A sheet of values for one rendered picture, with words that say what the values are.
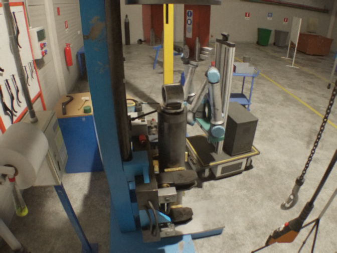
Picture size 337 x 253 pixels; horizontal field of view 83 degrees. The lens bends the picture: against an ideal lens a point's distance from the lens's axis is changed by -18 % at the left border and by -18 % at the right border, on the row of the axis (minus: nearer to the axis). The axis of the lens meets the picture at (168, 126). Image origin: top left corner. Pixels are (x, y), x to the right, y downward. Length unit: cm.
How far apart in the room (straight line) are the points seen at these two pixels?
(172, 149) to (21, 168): 103
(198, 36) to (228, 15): 1205
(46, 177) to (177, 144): 93
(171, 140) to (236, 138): 145
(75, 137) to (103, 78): 173
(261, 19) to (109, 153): 1328
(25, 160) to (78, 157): 217
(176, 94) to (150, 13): 56
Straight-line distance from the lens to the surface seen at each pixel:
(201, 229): 245
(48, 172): 149
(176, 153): 170
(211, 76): 219
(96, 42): 137
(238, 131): 288
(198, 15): 124
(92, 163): 328
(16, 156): 113
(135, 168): 158
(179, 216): 206
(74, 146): 314
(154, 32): 153
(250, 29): 1400
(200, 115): 302
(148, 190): 152
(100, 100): 148
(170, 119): 153
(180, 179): 170
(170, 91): 149
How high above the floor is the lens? 220
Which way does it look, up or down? 31 degrees down
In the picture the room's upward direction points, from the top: straight up
